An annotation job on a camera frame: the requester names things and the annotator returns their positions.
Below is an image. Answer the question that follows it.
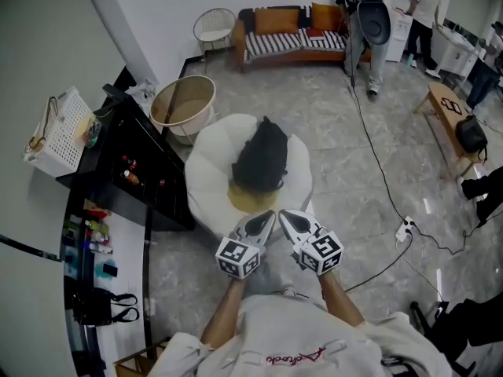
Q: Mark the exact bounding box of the wooden crate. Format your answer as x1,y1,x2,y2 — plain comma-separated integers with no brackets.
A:
112,336,171,377

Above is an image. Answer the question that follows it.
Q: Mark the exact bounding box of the person's white shirt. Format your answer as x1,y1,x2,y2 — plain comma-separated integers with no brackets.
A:
145,287,453,377

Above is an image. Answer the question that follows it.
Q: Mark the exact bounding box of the white perforated basket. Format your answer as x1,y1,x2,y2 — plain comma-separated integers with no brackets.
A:
20,86,96,178

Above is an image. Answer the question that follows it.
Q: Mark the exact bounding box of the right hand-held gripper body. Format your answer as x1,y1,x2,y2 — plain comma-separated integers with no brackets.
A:
291,229,345,278

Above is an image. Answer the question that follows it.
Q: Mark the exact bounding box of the white wire chair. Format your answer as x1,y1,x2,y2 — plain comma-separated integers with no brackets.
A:
193,7,237,74

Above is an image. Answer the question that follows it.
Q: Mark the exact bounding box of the orange sofa cushion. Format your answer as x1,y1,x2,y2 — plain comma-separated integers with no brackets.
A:
310,2,345,33
254,8,302,35

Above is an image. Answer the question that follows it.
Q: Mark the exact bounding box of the black power cable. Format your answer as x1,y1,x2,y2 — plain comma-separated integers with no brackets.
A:
344,208,503,293

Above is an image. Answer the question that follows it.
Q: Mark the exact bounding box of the white power strip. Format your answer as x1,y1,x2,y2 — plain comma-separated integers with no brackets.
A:
394,215,417,245

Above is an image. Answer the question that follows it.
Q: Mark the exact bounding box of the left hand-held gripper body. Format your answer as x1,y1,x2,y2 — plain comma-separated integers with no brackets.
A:
215,232,269,280

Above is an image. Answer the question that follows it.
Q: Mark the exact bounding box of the wooden bench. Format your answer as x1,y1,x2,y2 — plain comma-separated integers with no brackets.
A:
412,82,489,181

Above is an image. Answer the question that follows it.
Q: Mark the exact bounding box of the person's left forearm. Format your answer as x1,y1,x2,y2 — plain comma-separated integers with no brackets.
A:
200,276,248,347

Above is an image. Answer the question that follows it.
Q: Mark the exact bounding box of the white cable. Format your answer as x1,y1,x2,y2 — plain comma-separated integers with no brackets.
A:
395,240,447,304

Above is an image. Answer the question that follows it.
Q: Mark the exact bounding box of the round beige side table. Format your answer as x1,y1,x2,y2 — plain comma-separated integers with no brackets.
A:
149,75,218,147

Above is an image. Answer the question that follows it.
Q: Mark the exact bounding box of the white shelf unit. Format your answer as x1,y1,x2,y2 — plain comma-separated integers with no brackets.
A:
58,199,155,377

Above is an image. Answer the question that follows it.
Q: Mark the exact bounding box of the white plastic bag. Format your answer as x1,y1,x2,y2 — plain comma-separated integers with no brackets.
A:
124,77,159,102

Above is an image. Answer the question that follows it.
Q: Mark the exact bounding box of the person's right forearm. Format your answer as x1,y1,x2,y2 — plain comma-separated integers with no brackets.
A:
318,269,366,329

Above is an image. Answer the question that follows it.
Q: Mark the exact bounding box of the white table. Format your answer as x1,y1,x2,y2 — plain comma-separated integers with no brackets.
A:
431,20,485,86

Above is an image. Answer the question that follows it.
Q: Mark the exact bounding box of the brown sofa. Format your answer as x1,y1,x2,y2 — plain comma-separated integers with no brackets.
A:
230,2,373,75

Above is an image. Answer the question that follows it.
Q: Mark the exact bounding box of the jar of colourful items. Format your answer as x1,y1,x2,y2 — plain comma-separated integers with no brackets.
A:
81,111,103,149

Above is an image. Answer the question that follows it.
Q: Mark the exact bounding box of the striped sofa blanket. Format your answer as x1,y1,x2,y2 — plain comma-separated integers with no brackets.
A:
237,5,350,63

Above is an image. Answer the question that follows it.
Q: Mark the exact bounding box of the black shelf cabinet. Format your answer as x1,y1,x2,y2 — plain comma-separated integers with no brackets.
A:
56,66,197,233

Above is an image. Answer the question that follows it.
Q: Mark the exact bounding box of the long black cable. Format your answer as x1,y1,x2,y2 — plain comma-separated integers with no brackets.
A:
345,12,408,223

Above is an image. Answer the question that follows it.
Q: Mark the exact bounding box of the black office chair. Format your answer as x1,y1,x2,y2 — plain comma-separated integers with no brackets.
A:
408,291,503,371

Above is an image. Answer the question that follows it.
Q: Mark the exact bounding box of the white round cushioned seat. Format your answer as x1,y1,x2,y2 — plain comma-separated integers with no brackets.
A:
184,112,315,240

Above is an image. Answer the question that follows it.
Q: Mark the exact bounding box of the black backpack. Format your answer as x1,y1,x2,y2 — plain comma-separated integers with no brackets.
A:
230,115,291,192

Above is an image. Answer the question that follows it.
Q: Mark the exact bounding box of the black strapped bag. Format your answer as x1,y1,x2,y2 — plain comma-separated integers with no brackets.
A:
72,287,141,328

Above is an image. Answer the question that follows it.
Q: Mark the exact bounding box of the white water dispenser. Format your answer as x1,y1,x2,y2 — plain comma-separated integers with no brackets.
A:
384,0,414,63

